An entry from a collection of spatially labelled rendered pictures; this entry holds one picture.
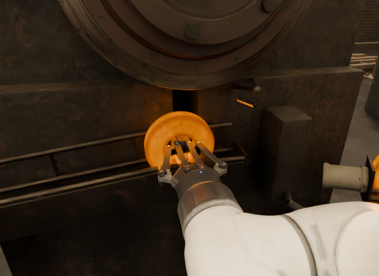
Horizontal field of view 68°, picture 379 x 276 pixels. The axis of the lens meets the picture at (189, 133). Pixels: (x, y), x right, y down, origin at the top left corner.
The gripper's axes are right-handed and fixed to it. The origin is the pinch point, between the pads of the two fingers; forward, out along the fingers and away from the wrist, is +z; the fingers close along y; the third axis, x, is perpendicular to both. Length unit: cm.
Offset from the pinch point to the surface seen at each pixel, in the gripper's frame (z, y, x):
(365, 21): 605, 609, -52
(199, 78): -2.1, 3.6, 14.0
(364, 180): -13.8, 37.7, -7.0
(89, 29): -1.7, -15.1, 23.2
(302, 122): -3.3, 27.3, 3.0
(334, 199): 50, 100, -79
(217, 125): 5.6, 10.6, -0.4
